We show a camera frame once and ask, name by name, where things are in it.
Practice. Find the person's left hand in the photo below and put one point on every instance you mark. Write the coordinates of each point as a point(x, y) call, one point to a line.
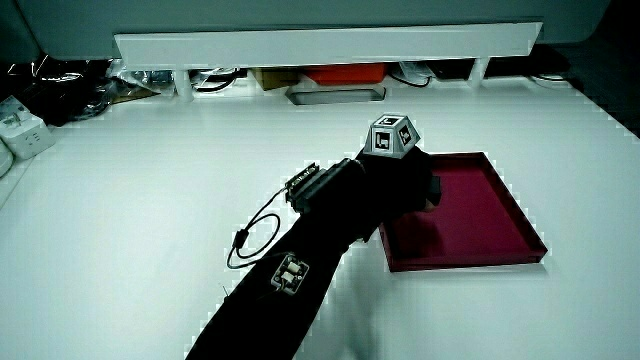
point(395, 190)

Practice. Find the dark red square plate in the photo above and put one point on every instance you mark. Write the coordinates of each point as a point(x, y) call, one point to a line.
point(480, 215)

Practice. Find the person's left forearm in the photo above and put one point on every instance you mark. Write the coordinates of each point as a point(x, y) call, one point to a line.
point(295, 290)

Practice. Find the black wrist sensor module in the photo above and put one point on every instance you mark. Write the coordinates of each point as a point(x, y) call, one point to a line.
point(320, 182)

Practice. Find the grey rectangular tray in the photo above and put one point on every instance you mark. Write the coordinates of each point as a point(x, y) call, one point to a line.
point(335, 95)

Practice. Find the orange box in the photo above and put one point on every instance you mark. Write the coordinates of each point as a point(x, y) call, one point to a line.
point(347, 73)

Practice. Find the small white sensor box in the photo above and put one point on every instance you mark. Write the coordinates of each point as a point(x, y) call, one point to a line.
point(289, 273)

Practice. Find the white desk shelf riser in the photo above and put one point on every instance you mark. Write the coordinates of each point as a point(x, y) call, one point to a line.
point(325, 46)

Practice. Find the brown cardboard box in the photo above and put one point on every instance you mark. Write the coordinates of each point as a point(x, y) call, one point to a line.
point(275, 78)

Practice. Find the clear plastic bag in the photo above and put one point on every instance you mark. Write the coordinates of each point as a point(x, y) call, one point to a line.
point(142, 79)

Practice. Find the black plastic bag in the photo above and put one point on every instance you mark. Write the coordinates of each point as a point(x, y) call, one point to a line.
point(55, 95)

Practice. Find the white power adapter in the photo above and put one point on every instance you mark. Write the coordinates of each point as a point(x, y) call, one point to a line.
point(25, 132)

